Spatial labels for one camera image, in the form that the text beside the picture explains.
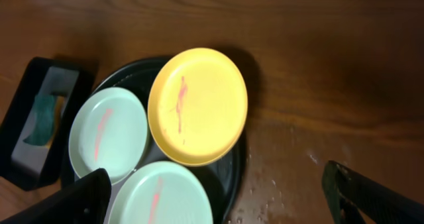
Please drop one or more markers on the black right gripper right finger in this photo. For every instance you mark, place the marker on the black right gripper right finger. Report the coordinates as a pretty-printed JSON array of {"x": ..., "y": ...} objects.
[{"x": 349, "y": 194}]

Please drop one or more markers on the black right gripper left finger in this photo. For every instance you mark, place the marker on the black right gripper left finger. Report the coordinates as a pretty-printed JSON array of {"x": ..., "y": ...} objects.
[{"x": 85, "y": 201}]

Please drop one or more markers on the mint green plate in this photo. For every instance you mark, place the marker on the mint green plate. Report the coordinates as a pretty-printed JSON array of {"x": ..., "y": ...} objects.
[
  {"x": 161, "y": 192},
  {"x": 110, "y": 131}
]

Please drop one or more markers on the green yellow sponge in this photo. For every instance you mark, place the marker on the green yellow sponge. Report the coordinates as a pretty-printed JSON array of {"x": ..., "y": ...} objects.
[{"x": 48, "y": 110}]

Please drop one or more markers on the black rectangular sponge tray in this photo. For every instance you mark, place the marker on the black rectangular sponge tray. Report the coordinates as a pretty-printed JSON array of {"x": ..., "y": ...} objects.
[{"x": 32, "y": 167}]

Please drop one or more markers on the round black tray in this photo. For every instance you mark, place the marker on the round black tray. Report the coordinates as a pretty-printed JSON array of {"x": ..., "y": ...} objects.
[{"x": 221, "y": 179}]

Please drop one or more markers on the yellow plate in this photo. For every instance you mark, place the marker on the yellow plate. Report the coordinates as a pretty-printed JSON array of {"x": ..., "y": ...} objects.
[{"x": 197, "y": 106}]

